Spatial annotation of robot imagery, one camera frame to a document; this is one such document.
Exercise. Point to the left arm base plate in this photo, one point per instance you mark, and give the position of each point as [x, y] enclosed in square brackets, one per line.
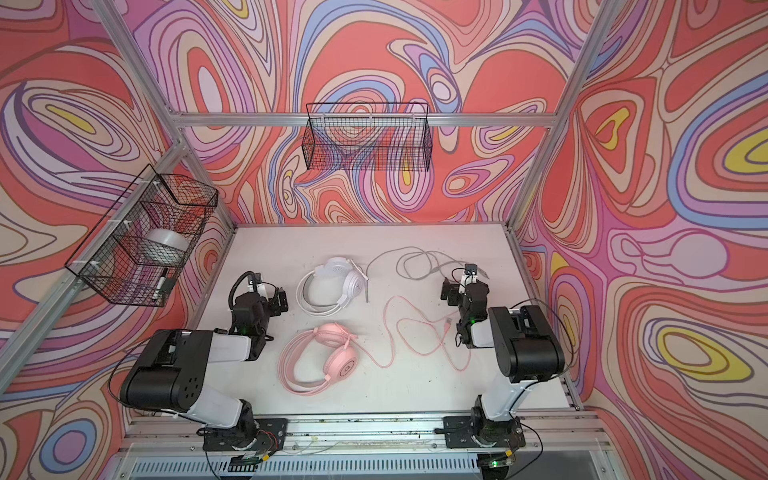
[262, 435]

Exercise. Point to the left black wire basket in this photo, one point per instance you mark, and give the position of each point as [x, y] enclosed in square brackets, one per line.
[114, 267]

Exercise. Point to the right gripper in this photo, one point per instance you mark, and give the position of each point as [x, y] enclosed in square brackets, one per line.
[452, 292]

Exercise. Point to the white headphones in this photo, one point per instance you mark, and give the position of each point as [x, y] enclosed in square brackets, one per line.
[329, 288]

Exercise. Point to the black wire basket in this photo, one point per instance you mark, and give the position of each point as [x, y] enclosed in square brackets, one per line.
[368, 136]
[114, 267]

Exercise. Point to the white tape roll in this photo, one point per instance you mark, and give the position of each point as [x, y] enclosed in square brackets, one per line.
[164, 247]

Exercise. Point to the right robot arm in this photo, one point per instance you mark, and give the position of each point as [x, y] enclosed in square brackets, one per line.
[527, 354]

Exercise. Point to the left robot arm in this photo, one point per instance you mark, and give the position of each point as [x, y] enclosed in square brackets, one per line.
[169, 375]

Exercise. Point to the pink cat-ear headphones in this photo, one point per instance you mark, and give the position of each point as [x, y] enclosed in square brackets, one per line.
[339, 363]

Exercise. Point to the aluminium front rail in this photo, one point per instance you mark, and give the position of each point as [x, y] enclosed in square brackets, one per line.
[554, 430]

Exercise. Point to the slotted grey cable duct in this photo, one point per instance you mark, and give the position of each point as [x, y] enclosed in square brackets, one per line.
[440, 466]

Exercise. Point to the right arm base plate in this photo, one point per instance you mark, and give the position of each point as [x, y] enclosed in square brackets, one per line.
[464, 432]

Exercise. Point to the rear black wire basket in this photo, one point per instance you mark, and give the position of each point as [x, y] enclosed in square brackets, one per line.
[368, 136]

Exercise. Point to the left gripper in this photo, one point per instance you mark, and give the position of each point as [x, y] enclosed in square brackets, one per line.
[279, 301]

